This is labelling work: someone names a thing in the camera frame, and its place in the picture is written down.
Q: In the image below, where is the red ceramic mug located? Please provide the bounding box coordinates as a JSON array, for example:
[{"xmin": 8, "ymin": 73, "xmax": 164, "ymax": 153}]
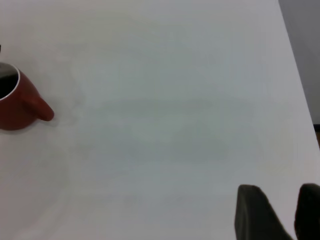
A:
[{"xmin": 0, "ymin": 62, "xmax": 55, "ymax": 131}]

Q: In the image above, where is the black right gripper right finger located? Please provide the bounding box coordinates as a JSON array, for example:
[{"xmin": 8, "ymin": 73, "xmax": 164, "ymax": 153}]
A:
[{"xmin": 293, "ymin": 183, "xmax": 320, "ymax": 240}]

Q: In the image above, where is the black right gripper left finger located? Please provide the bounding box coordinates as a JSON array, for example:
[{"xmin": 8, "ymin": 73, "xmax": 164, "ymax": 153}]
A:
[{"xmin": 234, "ymin": 184, "xmax": 295, "ymax": 240}]

